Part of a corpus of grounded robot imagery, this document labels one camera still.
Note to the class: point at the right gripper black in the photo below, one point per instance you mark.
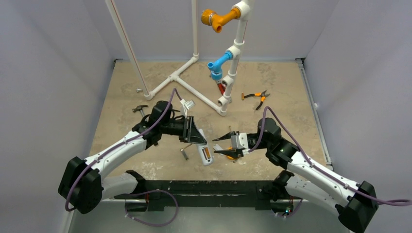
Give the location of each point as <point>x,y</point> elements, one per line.
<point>253,139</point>

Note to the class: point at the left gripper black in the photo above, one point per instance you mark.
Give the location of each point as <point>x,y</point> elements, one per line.
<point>189,132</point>

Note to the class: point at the orange AAA battery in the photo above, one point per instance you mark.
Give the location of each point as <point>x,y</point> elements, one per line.
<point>207,154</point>

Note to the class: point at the white remote control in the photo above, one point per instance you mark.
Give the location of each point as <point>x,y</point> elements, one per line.
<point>200,148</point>

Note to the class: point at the white battery cover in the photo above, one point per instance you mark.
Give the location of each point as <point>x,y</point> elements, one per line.
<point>217,148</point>

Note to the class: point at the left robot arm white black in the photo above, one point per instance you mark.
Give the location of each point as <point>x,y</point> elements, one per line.
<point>85,183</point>

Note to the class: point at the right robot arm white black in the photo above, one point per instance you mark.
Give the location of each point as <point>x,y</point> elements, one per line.
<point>353,203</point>

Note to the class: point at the yellow tape measure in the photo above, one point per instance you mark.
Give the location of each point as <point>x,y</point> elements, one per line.
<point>231,158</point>

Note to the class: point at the silver allen key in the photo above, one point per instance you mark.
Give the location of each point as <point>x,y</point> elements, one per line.
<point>182,150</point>

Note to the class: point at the small hammer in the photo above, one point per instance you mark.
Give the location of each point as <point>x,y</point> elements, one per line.
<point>140,108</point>

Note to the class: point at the blue pipe fitting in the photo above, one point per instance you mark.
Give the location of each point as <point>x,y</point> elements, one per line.
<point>215,67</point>

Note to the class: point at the orange pipe fitting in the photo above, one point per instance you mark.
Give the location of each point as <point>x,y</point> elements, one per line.
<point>211,18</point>

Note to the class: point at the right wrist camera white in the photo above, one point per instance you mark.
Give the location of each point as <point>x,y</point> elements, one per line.
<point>239,143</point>

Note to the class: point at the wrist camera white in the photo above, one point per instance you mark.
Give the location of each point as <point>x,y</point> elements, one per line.
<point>239,143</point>
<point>185,106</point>

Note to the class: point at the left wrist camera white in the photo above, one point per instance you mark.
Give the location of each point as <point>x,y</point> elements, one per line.
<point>185,106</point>

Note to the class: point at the white PVC pipe frame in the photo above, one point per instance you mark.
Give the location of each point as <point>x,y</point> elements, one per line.
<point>223,71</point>

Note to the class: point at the orange handled pliers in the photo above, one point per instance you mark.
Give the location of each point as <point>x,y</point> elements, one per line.
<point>262,95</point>

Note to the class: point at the aluminium rail frame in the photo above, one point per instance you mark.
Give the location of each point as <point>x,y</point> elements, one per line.
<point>314,107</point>

